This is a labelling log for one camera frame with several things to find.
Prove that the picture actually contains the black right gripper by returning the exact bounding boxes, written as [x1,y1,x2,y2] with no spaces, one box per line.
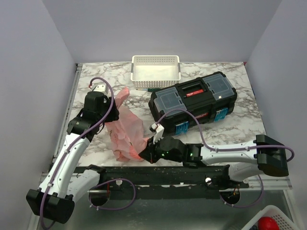
[139,135,183,163]

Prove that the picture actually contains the pink plastic bag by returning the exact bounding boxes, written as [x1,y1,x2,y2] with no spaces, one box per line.
[106,87,148,162]

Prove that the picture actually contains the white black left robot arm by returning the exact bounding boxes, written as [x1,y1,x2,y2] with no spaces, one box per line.
[26,91,119,224]

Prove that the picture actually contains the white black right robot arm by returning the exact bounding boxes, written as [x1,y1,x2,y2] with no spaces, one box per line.
[139,135,289,188]

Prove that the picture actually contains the black toolbox clear lids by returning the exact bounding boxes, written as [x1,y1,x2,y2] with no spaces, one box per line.
[148,71,237,136]

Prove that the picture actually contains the white perforated plastic basket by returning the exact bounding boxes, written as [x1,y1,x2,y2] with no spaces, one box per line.
[130,55,181,89]

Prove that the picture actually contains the white basket bottom right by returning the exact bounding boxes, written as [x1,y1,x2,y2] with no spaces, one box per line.
[241,205,299,230]

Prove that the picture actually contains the red ball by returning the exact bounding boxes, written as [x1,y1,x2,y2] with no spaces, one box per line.
[258,217,280,230]

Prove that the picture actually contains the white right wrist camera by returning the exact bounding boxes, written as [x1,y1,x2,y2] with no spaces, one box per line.
[149,123,164,144]

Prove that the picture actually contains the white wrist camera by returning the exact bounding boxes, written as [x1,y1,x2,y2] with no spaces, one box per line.
[149,123,164,144]
[89,83,109,95]

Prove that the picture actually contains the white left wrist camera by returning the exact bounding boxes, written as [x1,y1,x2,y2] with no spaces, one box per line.
[89,83,109,95]

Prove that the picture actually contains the green handled screwdriver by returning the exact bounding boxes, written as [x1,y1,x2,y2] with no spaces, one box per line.
[136,88,160,92]

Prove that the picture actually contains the aluminium rail left edge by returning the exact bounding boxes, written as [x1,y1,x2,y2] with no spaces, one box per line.
[52,63,83,163]

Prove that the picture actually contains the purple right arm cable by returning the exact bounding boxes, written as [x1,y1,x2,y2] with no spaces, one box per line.
[154,109,295,208]

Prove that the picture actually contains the aluminium rail front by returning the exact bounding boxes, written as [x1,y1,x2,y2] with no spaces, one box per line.
[243,174,293,190]

